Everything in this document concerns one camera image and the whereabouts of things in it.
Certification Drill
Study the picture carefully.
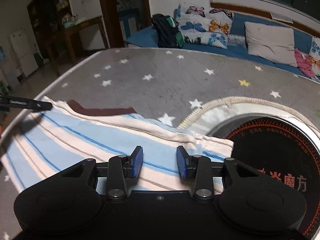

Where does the blue white striped shirt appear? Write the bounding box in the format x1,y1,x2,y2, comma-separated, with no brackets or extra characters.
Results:
1,101,233,192

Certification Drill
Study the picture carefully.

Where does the white refrigerator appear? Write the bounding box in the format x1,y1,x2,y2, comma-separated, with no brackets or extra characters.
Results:
9,29,38,77

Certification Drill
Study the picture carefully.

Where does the brown wooden side table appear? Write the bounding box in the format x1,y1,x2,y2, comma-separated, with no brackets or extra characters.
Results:
45,16,109,77

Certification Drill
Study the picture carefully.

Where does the black round induction cooktop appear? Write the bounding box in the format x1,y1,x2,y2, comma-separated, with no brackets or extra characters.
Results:
207,113,320,240

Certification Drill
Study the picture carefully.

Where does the grey star pattern table cover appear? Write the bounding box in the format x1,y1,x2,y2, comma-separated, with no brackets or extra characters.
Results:
0,47,320,240

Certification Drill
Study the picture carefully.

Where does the blue sofa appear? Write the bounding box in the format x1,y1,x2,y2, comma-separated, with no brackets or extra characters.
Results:
126,13,319,82

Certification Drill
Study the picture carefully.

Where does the dark backpack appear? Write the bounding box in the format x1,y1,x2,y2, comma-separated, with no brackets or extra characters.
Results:
152,14,184,48

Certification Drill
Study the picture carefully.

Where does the left butterfly pillow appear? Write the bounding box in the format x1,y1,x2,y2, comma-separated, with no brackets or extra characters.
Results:
175,3,234,49

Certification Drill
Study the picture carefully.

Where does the butterfly pillow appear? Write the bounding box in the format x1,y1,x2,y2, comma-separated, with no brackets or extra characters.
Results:
175,3,234,49
308,37,320,76

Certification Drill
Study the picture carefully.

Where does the plain grey pillow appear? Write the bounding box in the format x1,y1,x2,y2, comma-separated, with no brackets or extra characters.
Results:
245,22,297,67

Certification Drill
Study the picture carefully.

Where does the pink cloth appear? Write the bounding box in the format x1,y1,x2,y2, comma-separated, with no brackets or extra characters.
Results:
295,48,315,77

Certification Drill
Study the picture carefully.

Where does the right butterfly pillow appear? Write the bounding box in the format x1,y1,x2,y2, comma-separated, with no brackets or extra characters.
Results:
308,37,320,76

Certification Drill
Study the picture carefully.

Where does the book on sofa ledge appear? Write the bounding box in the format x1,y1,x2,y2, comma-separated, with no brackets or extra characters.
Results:
270,12,293,23

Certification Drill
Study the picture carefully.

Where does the brown wooden door frame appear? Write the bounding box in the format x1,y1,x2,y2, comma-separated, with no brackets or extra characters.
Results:
99,0,151,48

